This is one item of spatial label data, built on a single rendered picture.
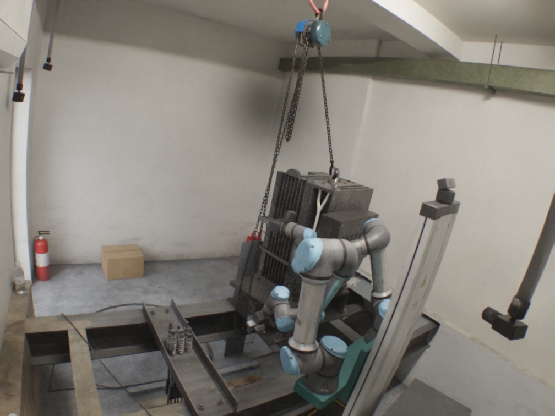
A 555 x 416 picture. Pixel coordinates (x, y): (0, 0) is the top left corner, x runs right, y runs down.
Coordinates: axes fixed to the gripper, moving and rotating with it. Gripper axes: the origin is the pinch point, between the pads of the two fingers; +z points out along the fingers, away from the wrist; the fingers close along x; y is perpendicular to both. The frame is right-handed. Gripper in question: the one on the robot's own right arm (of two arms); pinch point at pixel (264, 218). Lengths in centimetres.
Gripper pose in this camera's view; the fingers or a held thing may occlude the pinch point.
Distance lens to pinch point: 183.9
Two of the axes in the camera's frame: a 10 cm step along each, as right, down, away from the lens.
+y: -1.9, 9.6, 1.9
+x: 6.0, -0.4, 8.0
